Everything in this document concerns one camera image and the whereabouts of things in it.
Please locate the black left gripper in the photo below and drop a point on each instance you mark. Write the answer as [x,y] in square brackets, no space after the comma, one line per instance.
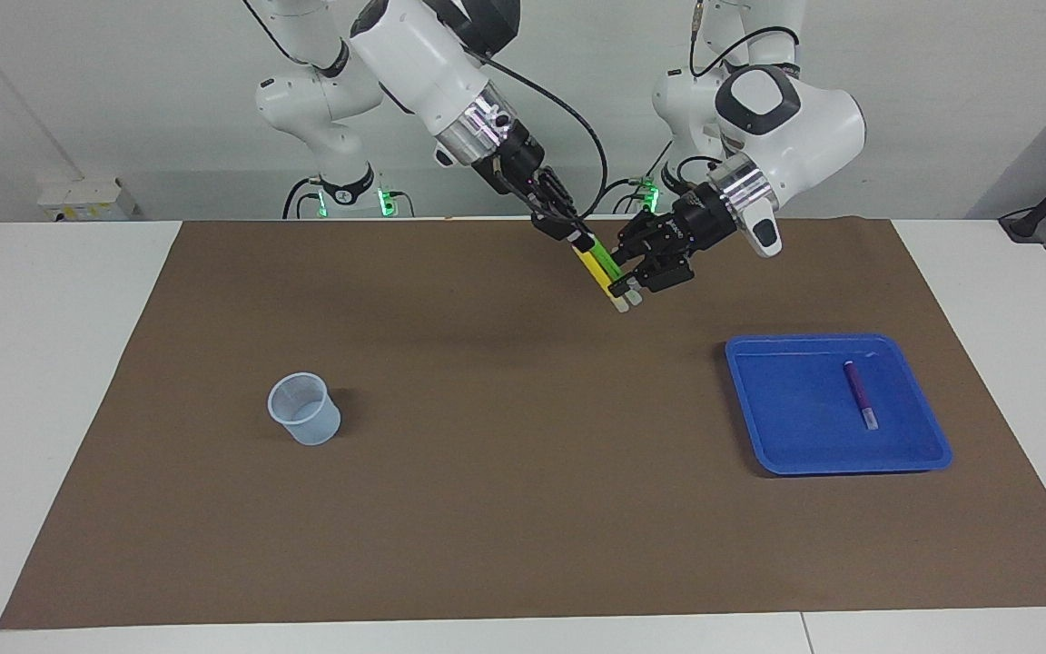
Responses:
[682,238]

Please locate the blue plastic tray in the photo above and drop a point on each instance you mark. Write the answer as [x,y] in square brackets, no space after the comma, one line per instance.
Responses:
[804,427]

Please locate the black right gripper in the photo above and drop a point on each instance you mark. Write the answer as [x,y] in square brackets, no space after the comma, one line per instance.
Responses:
[532,195]

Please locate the brown table mat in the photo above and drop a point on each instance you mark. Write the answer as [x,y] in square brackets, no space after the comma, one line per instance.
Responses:
[523,509]

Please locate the yellow pen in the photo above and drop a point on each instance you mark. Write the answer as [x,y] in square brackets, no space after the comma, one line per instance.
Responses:
[597,274]

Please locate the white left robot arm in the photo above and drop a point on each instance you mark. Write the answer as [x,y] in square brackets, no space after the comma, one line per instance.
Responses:
[786,109]

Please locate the purple pen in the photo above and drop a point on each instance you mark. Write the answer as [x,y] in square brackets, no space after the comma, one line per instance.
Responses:
[859,395]

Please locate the translucent plastic cup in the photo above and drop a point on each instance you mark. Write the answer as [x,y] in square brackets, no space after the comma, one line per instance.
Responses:
[310,422]

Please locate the green pen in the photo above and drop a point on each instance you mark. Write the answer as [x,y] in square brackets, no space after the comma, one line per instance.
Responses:
[607,259]

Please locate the white wall socket box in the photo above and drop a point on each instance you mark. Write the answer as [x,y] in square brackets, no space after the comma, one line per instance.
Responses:
[87,200]

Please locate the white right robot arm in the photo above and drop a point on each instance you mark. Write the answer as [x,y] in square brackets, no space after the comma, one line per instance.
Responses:
[423,64]

